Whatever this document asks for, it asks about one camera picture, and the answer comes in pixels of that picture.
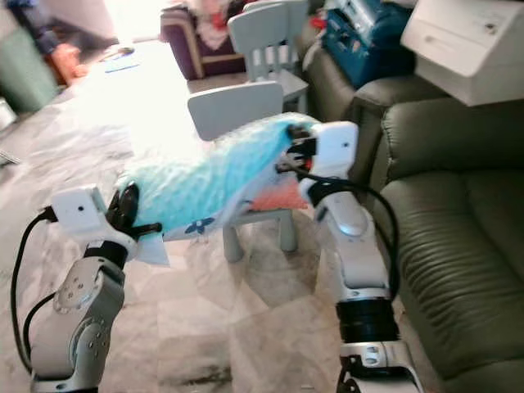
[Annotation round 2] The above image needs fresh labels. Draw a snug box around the teal dotted minky pillow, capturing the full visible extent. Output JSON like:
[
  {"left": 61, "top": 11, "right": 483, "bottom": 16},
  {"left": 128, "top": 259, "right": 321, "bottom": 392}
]
[{"left": 113, "top": 112, "right": 320, "bottom": 267}]

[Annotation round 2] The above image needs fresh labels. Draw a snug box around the green leather sofa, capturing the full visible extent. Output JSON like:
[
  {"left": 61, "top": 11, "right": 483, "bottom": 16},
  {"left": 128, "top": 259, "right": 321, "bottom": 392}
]
[{"left": 299, "top": 33, "right": 524, "bottom": 393}]

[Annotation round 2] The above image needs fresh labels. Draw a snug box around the light blue plastic child chair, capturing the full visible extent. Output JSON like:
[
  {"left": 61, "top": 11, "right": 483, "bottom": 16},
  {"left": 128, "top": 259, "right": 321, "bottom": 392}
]
[
  {"left": 227, "top": 2, "right": 309, "bottom": 115},
  {"left": 187, "top": 80, "right": 298, "bottom": 264}
]

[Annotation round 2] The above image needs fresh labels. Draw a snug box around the blue hard-shell suitcase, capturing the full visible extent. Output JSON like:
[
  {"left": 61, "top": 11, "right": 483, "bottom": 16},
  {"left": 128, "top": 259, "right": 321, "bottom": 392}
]
[{"left": 322, "top": 0, "right": 418, "bottom": 89}]

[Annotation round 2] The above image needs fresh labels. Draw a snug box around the blue floor mat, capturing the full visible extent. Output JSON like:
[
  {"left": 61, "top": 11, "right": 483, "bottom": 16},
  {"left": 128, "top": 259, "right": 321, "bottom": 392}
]
[{"left": 102, "top": 56, "right": 138, "bottom": 75}]

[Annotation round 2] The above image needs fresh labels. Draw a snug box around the pink white clothes pile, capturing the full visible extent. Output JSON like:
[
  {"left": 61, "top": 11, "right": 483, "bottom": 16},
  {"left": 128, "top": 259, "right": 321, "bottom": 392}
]
[{"left": 188, "top": 0, "right": 242, "bottom": 42}]

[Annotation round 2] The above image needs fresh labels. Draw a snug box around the purple armchair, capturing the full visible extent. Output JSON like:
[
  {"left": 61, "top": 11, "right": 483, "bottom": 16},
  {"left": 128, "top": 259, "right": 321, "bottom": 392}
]
[{"left": 160, "top": 7, "right": 251, "bottom": 81}]

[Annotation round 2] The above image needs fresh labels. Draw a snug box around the orange cloth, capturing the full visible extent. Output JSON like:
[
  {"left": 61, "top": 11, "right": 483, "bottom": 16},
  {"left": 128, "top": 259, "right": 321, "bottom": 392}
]
[{"left": 49, "top": 43, "right": 87, "bottom": 83}]

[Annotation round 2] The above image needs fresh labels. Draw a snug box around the mint green laundry basket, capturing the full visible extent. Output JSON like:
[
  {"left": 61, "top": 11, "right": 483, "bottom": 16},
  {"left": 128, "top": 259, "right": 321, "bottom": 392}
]
[{"left": 0, "top": 29, "right": 54, "bottom": 114}]

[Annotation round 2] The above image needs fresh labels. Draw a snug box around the dark blue cloth bundle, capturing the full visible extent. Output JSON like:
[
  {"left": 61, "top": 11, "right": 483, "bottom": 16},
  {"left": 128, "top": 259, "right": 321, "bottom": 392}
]
[{"left": 4, "top": 0, "right": 62, "bottom": 58}]

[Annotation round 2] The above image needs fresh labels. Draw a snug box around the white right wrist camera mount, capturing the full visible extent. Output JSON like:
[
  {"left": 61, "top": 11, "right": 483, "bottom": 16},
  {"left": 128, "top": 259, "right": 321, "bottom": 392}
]
[{"left": 303, "top": 121, "right": 359, "bottom": 206}]

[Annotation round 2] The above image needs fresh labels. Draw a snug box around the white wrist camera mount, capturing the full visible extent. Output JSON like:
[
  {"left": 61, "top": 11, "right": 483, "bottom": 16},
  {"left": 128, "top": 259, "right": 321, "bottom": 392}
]
[
  {"left": 49, "top": 185, "right": 124, "bottom": 251},
  {"left": 303, "top": 121, "right": 359, "bottom": 206}
]

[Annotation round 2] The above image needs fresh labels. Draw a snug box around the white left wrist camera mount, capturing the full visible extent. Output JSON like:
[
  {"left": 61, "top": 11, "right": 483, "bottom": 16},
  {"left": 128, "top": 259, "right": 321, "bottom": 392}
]
[{"left": 49, "top": 185, "right": 124, "bottom": 251}]

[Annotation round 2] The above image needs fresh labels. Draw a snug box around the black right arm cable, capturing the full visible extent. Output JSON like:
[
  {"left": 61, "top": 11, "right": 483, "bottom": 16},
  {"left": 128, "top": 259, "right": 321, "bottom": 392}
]
[{"left": 303, "top": 168, "right": 402, "bottom": 300}]

